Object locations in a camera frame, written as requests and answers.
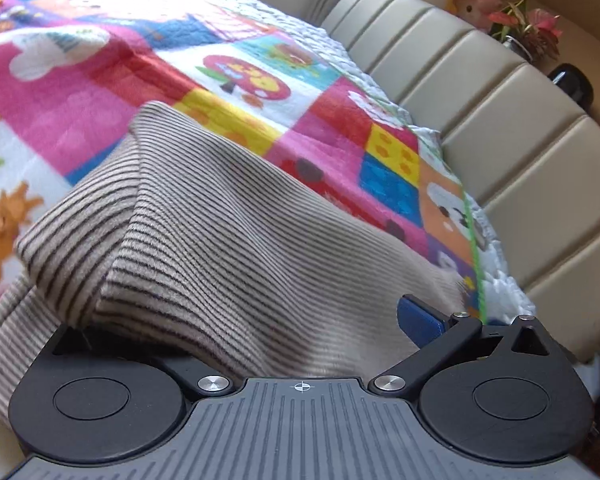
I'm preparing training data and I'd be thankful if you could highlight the black round bottle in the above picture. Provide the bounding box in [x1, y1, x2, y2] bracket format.
[547, 62, 595, 109]

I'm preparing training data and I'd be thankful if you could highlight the pink plush toy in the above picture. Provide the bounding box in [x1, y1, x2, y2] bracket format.
[455, 0, 504, 29]

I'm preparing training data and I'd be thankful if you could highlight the colourful patchwork cartoon blanket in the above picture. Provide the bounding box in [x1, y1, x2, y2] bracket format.
[0, 0, 539, 327]

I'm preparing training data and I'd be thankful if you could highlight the beige padded headboard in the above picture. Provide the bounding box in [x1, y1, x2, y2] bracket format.
[320, 0, 600, 362]

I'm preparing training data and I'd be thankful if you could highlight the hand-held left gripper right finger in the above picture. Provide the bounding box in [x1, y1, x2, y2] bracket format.
[370, 294, 564, 401]

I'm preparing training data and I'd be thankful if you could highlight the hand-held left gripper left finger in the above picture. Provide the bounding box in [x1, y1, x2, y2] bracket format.
[50, 326, 234, 399]

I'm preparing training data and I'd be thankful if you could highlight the colourful printed blanket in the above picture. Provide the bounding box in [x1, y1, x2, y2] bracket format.
[0, 0, 489, 322]

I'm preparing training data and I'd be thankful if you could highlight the brown striped sweater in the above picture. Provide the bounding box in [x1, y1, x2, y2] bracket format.
[0, 101, 473, 427]

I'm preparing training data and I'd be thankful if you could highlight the red leaf potted plant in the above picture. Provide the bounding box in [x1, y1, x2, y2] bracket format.
[487, 0, 564, 64]

